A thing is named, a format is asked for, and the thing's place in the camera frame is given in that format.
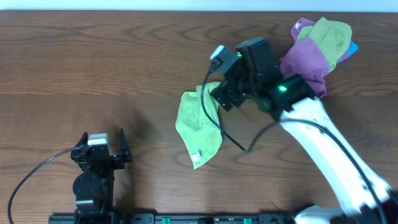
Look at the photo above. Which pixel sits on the blue microfiber cloth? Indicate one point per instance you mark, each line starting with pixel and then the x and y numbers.
pixel 351 50

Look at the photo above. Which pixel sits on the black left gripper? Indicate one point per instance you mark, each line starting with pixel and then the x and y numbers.
pixel 101 156

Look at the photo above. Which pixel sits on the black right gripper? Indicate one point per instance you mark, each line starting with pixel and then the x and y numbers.
pixel 226 88

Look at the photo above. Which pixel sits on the light green microfiber cloth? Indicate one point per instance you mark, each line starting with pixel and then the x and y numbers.
pixel 196 120

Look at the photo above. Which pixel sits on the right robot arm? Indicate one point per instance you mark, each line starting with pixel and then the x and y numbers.
pixel 250 71

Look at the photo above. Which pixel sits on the purple microfiber cloth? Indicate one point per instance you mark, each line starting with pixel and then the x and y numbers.
pixel 305 58

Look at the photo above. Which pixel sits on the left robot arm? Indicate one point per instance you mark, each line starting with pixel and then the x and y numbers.
pixel 93 188

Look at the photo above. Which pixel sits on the olive green microfiber cloth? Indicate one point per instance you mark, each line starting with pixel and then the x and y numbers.
pixel 333 38

